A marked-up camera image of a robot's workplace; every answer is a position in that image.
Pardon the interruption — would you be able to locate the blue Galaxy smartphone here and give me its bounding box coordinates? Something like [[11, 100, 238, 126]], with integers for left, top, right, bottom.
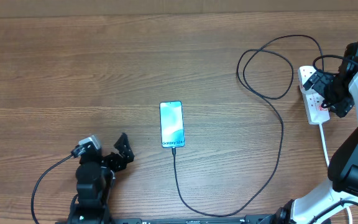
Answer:
[[160, 101, 185, 148]]

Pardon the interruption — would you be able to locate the black USB charging cable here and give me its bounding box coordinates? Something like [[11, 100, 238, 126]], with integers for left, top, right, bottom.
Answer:
[[171, 34, 326, 218]]

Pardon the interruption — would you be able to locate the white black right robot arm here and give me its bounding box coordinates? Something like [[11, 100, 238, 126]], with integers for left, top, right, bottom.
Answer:
[[262, 41, 358, 223]]

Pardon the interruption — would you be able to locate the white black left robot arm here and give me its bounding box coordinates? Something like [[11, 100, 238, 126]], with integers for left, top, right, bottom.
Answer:
[[67, 133, 134, 223]]

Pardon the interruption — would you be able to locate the white power strip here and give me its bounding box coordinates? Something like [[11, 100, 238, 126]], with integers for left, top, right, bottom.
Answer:
[[298, 66, 330, 125]]

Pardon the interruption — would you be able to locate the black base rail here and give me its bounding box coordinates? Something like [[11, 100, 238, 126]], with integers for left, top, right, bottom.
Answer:
[[54, 213, 332, 224]]

